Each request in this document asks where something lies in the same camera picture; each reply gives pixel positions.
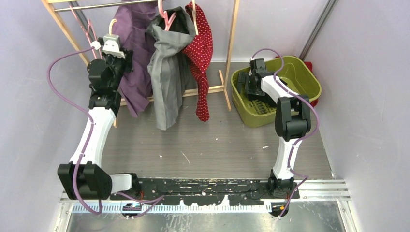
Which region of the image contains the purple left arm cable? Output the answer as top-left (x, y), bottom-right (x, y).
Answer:
top-left (46, 46), bottom-right (103, 216)

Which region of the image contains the metal corner rail left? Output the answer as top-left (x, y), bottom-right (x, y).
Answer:
top-left (66, 0), bottom-right (101, 47)

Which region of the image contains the grey skirt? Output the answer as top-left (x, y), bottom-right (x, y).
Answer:
top-left (146, 10), bottom-right (195, 130)

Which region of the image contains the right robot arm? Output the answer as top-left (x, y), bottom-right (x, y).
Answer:
top-left (237, 58), bottom-right (311, 199)

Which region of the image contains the wooden clothes rack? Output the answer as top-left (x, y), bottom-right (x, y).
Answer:
top-left (41, 0), bottom-right (240, 111)

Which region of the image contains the metal corner rail right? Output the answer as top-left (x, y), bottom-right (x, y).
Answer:
top-left (299, 0), bottom-right (339, 60)

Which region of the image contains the olive green plastic basket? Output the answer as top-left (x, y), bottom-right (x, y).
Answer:
top-left (231, 56), bottom-right (322, 128)

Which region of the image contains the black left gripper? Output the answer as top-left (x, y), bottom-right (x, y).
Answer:
top-left (102, 48), bottom-right (134, 91)

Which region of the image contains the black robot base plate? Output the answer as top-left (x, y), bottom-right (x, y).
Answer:
top-left (86, 178), bottom-right (300, 207)

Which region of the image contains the pink wire hanger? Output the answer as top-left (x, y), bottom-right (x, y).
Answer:
top-left (69, 5), bottom-right (103, 60)

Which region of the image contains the purple skirt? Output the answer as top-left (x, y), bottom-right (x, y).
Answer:
top-left (112, 1), bottom-right (158, 117)

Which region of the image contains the black skirt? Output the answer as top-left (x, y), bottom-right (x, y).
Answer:
top-left (242, 93), bottom-right (277, 108)

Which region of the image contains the metal corner rail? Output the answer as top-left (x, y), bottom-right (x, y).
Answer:
top-left (299, 0), bottom-right (339, 60)
top-left (66, 0), bottom-right (101, 47)

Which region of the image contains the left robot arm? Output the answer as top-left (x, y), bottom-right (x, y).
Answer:
top-left (57, 48), bottom-right (141, 200)

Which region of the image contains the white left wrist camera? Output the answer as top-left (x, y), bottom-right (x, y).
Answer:
top-left (91, 34), bottom-right (126, 59)

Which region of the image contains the pink hanger of grey skirt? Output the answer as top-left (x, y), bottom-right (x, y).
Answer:
top-left (157, 0), bottom-right (176, 31)

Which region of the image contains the wooden hanger of purple skirt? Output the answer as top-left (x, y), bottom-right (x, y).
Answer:
top-left (108, 18), bottom-right (117, 35)

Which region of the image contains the red polka dot skirt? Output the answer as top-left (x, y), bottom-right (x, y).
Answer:
top-left (183, 2), bottom-right (213, 122)

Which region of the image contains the wooden hanger of red skirt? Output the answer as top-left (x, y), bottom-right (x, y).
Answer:
top-left (191, 0), bottom-right (199, 35)

